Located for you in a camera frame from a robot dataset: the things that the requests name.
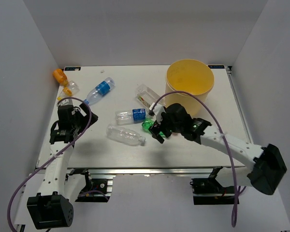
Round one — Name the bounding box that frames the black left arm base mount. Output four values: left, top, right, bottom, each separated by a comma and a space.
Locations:
65, 169, 111, 203

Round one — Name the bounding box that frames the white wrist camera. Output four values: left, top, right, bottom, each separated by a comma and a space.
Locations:
148, 103, 165, 124
57, 98, 73, 107

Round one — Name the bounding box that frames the small clear bottle orange label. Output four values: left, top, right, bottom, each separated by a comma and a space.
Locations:
57, 81, 79, 101

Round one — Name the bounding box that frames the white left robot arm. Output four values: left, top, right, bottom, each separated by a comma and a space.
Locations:
27, 102, 98, 230

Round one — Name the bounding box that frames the blue table sticker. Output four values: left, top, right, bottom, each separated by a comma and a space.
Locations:
208, 65, 225, 69
64, 67, 81, 72

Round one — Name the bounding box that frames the blue table sticker right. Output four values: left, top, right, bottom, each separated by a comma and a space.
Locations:
208, 65, 225, 69

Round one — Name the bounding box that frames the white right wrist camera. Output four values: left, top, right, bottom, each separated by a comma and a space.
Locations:
148, 103, 165, 124

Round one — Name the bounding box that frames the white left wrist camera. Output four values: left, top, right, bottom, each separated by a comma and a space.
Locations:
57, 98, 73, 107

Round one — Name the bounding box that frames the green plastic bottle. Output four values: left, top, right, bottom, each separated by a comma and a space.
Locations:
142, 118, 155, 135

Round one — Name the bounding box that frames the clear bottle blue square label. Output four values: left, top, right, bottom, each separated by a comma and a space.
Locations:
115, 108, 146, 125

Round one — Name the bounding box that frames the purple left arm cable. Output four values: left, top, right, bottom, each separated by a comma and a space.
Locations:
6, 97, 93, 232

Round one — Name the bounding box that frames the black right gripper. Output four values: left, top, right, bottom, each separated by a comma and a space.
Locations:
148, 110, 183, 144

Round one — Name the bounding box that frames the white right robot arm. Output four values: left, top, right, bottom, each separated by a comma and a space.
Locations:
149, 103, 287, 195

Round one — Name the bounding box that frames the yellow plastic bin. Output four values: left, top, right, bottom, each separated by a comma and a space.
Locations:
164, 59, 215, 116

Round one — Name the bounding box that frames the blue table sticker left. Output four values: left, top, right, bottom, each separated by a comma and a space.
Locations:
64, 67, 81, 72

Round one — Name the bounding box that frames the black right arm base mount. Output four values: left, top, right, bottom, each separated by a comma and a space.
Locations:
189, 167, 234, 205

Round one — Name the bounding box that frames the clear unlabeled plastic bottle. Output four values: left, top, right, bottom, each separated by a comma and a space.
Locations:
106, 124, 145, 146

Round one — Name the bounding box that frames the clear bottle blue cap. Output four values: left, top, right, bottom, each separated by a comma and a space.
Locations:
84, 77, 115, 105

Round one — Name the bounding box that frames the clear juice bottle apple label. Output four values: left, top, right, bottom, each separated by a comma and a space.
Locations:
135, 84, 160, 109

